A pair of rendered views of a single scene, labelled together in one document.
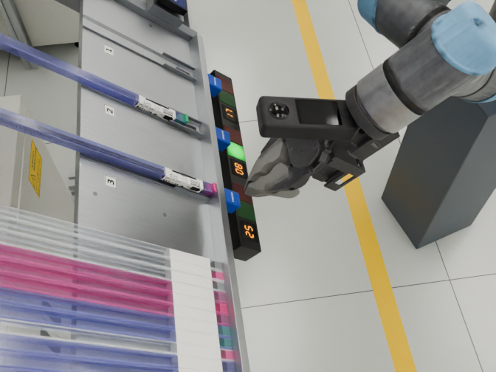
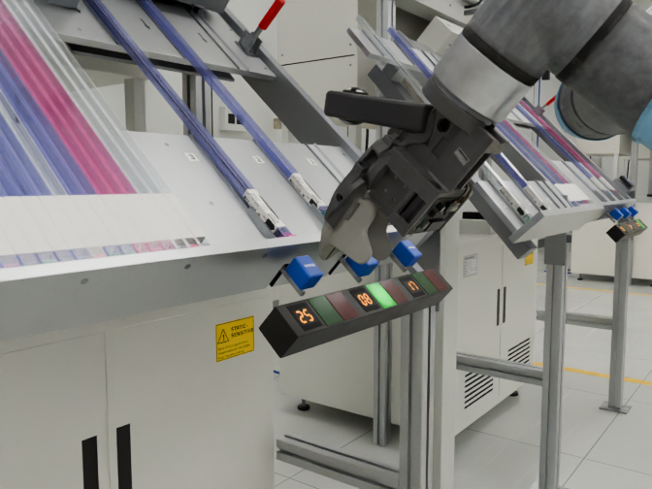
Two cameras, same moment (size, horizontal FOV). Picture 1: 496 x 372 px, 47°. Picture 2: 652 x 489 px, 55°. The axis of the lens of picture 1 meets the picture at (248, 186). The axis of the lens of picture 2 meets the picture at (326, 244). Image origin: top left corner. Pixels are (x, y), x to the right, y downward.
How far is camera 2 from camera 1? 0.74 m
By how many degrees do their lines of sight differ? 62
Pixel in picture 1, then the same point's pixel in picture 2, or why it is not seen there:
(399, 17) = not seen: hidden behind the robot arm
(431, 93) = (496, 12)
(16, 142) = not seen: hidden behind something
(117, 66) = (307, 168)
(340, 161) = (401, 158)
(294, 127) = (353, 95)
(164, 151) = (277, 205)
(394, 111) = (456, 52)
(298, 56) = not seen: outside the picture
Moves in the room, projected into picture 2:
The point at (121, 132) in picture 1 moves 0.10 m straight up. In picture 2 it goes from (249, 168) to (248, 84)
